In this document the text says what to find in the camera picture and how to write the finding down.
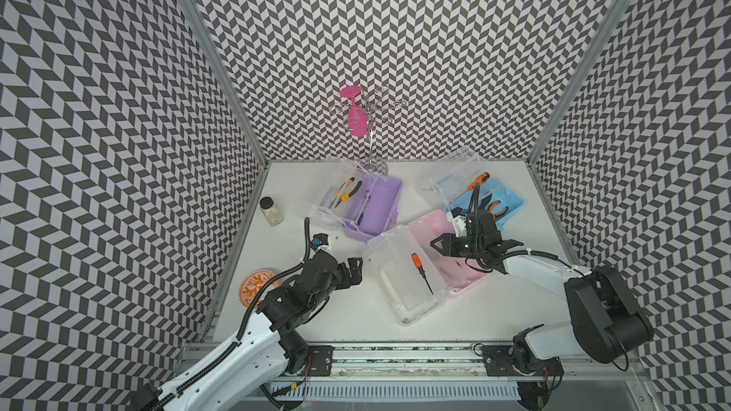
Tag orange black screwdriver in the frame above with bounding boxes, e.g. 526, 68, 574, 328
468, 172, 490, 191

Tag blue toolbox clear lid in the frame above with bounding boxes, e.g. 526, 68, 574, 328
419, 147, 525, 232

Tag orange black pliers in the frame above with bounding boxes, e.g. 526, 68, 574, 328
478, 193, 509, 221

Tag purple toolbox clear lid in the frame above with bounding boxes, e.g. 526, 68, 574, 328
306, 158, 404, 242

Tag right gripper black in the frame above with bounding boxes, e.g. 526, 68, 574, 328
431, 232, 485, 257

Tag orange round coaster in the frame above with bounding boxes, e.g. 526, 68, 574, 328
238, 268, 275, 308

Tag pink cup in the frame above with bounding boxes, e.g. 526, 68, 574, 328
341, 86, 369, 138

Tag yellow black pliers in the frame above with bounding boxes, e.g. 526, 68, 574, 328
331, 177, 363, 209

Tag pink toolbox clear lid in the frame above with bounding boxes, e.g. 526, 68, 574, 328
362, 210, 487, 327

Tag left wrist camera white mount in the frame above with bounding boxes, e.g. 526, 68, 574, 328
310, 233, 332, 254

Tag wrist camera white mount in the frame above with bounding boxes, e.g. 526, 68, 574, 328
449, 207, 468, 237
310, 233, 332, 254

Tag red black screwdriver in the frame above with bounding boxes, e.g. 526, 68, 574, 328
411, 253, 434, 294

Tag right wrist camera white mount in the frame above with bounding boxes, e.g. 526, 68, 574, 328
449, 207, 468, 237

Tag small glass jar black lid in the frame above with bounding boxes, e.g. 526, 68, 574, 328
259, 196, 284, 226

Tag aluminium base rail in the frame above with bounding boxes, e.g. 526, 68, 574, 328
265, 342, 663, 410

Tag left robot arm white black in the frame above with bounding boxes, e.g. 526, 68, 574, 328
127, 249, 363, 410

